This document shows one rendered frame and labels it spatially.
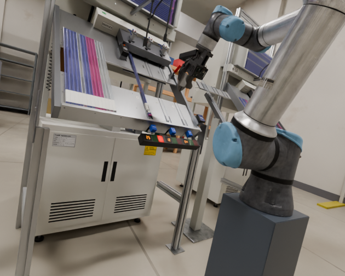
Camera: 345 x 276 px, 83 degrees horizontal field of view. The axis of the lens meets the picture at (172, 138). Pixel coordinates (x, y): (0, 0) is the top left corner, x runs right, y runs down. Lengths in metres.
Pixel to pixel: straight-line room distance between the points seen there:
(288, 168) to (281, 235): 0.17
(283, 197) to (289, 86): 0.30
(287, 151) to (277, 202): 0.14
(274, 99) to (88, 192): 1.02
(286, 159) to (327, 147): 3.50
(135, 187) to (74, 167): 0.40
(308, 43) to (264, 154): 0.25
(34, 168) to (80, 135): 0.37
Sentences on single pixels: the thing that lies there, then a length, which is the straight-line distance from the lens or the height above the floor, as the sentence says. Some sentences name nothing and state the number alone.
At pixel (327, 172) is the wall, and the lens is 4.08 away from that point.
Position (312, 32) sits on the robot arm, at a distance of 0.49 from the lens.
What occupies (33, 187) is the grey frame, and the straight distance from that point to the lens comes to 0.83.
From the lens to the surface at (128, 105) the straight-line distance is 0.89.
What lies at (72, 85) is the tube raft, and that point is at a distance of 0.84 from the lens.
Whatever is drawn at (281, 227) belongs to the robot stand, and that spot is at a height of 0.53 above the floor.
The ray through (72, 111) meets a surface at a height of 0.71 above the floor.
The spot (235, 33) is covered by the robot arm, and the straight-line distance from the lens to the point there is 0.78.
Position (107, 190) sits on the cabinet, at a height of 0.28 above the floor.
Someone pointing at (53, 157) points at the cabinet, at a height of 0.46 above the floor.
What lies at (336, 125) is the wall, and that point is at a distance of 4.11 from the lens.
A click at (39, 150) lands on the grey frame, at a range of 0.79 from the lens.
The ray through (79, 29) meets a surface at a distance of 1.23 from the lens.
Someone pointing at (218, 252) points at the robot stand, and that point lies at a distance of 0.73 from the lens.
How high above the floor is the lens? 0.75
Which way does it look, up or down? 5 degrees down
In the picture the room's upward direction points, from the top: 11 degrees clockwise
